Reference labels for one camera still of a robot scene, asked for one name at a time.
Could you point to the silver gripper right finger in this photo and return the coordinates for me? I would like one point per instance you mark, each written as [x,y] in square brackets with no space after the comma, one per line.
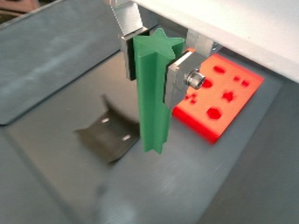
[183,72]

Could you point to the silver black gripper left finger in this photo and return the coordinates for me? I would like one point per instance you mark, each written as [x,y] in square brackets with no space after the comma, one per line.
[130,22]

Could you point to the green star-shaped peg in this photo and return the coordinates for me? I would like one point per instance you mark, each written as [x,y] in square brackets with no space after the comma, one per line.
[155,51]

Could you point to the red board with shaped holes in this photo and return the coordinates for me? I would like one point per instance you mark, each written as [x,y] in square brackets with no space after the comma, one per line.
[208,109]

